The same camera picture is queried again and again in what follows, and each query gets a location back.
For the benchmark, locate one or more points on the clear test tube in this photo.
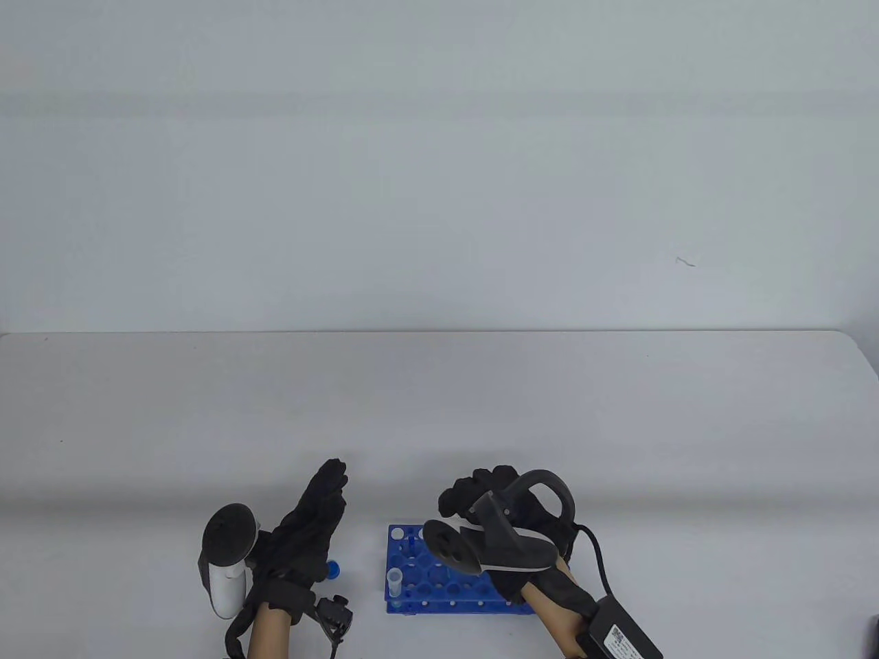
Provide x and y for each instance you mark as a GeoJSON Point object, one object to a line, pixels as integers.
{"type": "Point", "coordinates": [395, 585]}

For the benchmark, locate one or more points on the blue test tube rack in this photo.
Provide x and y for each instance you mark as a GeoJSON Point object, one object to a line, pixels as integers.
{"type": "Point", "coordinates": [429, 592]}

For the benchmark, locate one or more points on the person's left hand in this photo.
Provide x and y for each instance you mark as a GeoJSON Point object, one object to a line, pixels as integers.
{"type": "Point", "coordinates": [309, 528]}

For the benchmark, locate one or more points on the black right controller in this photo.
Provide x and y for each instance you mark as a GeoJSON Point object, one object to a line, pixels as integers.
{"type": "Point", "coordinates": [450, 548]}

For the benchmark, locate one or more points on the white and black left controller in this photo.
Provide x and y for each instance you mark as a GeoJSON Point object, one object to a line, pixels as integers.
{"type": "Point", "coordinates": [226, 535]}

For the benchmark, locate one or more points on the blue screw cap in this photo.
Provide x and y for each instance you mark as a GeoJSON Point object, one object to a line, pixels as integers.
{"type": "Point", "coordinates": [334, 570]}

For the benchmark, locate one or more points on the person's right hand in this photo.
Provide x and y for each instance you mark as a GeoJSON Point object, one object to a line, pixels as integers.
{"type": "Point", "coordinates": [474, 487]}

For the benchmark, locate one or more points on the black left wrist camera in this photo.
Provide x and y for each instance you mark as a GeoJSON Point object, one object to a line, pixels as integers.
{"type": "Point", "coordinates": [336, 612]}

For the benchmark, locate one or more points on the person's left forearm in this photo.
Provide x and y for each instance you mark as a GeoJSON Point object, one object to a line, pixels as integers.
{"type": "Point", "coordinates": [271, 635]}

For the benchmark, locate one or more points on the black battery box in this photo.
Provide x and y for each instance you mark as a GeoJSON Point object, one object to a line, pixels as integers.
{"type": "Point", "coordinates": [618, 635]}

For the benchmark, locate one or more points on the person's right forearm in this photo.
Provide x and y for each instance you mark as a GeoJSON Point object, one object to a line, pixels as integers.
{"type": "Point", "coordinates": [553, 618]}

